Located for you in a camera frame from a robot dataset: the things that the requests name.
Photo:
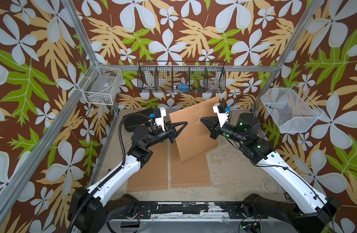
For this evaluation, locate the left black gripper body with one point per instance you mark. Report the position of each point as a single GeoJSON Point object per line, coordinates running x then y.
{"type": "Point", "coordinates": [158, 138]}

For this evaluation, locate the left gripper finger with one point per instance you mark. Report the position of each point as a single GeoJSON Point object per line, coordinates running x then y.
{"type": "Point", "coordinates": [175, 129]}
{"type": "Point", "coordinates": [172, 138]}

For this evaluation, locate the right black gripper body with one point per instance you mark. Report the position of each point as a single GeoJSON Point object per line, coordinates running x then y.
{"type": "Point", "coordinates": [230, 131]}

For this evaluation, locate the brown file bag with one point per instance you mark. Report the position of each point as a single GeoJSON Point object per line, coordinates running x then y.
{"type": "Point", "coordinates": [194, 173]}
{"type": "Point", "coordinates": [154, 175]}
{"type": "Point", "coordinates": [194, 139]}

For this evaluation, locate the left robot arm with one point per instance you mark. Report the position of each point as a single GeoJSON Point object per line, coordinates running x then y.
{"type": "Point", "coordinates": [88, 205]}

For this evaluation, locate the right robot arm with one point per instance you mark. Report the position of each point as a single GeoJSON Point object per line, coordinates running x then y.
{"type": "Point", "coordinates": [310, 210]}

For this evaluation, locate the blue object in basket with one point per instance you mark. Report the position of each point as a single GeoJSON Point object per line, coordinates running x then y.
{"type": "Point", "coordinates": [183, 88]}

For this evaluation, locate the white mesh basket right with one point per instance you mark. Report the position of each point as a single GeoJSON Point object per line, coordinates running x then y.
{"type": "Point", "coordinates": [291, 109]}

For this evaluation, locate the clear round lid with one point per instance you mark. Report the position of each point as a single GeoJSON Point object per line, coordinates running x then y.
{"type": "Point", "coordinates": [271, 186]}

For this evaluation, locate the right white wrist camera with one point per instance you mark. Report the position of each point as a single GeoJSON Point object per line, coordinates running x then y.
{"type": "Point", "coordinates": [223, 113]}

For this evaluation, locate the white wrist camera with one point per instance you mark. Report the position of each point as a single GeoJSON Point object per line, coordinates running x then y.
{"type": "Point", "coordinates": [157, 118]}
{"type": "Point", "coordinates": [223, 113]}

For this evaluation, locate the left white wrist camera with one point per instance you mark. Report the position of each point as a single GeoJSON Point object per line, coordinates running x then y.
{"type": "Point", "coordinates": [157, 118]}

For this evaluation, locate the black wire basket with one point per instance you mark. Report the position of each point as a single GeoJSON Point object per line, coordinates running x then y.
{"type": "Point", "coordinates": [165, 76]}

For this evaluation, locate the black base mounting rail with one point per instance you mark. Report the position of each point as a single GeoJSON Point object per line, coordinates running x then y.
{"type": "Point", "coordinates": [151, 210]}

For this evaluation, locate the white wire basket left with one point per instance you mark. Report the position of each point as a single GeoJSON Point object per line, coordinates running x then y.
{"type": "Point", "coordinates": [100, 85]}

